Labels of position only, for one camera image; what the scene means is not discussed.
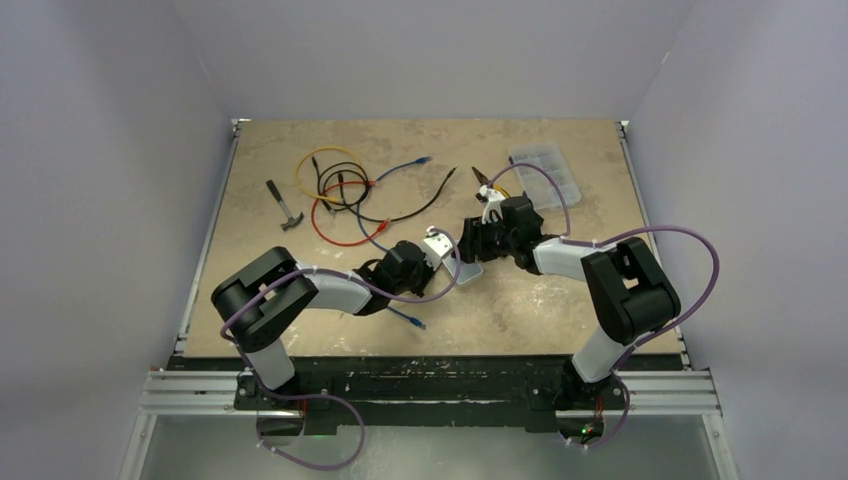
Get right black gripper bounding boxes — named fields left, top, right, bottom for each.
left=451, top=214, right=517, bottom=263

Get red ethernet cable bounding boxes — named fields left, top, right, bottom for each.
left=311, top=180, right=391, bottom=248

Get short blue ethernet cable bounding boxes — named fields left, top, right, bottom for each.
left=387, top=304, right=427, bottom=331

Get white network switch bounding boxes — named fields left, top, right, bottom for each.
left=442, top=256, right=484, bottom=286

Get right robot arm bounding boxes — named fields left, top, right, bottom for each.
left=459, top=197, right=681, bottom=407

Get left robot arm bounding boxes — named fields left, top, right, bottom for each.
left=211, top=235, right=452, bottom=409

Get clear plastic organizer box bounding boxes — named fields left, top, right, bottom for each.
left=508, top=141, right=582, bottom=211

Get small grey hammer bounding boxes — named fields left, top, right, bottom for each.
left=265, top=179, right=304, bottom=231

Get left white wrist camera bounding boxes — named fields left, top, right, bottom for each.
left=420, top=226, right=456, bottom=271

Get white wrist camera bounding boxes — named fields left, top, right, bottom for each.
left=476, top=184, right=506, bottom=224
left=420, top=226, right=456, bottom=271

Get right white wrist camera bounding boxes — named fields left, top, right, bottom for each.
left=476, top=184, right=506, bottom=224

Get yellow handled pliers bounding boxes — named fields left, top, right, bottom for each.
left=471, top=166, right=511, bottom=198

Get coiled black cable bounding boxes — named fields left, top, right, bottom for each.
left=309, top=156, right=372, bottom=215

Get long black cable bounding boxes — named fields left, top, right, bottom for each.
left=357, top=165, right=460, bottom=225

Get yellow ethernet cable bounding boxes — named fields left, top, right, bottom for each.
left=294, top=146, right=372, bottom=204

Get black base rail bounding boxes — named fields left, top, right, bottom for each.
left=165, top=354, right=684, bottom=439

